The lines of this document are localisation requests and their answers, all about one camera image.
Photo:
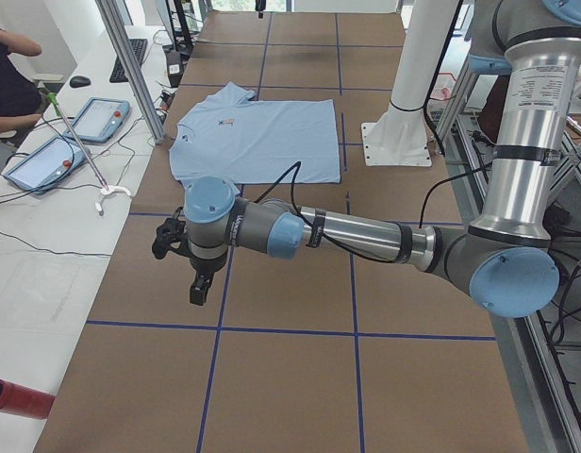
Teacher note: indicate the upper teach pendant tablet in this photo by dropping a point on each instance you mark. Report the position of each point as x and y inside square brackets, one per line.
[99, 119]

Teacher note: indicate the aluminium frame post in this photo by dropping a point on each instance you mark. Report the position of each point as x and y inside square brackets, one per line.
[115, 28]

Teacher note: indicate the red cylinder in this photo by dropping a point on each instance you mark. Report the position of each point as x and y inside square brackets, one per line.
[19, 400]

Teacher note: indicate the black power adapter box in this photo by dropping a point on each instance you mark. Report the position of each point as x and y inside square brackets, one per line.
[174, 68]

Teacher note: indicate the aluminium frame rack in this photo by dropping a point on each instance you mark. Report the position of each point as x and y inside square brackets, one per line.
[507, 260]

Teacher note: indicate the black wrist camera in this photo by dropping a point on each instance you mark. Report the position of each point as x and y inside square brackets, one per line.
[171, 236]

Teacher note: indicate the grabber stick with green handle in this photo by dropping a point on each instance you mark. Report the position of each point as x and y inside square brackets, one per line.
[106, 189]

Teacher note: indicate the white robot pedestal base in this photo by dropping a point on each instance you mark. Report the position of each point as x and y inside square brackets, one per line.
[399, 137]

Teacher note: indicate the light blue t-shirt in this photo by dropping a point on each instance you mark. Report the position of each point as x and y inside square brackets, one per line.
[248, 141]

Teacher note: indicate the lower teach pendant tablet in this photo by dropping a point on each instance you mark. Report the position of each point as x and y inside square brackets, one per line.
[44, 168]

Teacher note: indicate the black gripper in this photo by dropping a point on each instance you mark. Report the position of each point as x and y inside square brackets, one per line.
[205, 267]

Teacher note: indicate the teach pendant tablet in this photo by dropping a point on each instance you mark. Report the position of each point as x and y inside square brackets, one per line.
[99, 119]
[44, 168]

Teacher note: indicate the black computer mouse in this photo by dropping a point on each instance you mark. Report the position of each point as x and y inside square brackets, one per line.
[79, 81]

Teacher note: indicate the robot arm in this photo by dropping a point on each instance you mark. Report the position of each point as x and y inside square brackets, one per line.
[506, 30]

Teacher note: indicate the seated person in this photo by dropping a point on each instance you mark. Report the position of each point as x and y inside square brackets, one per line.
[20, 99]

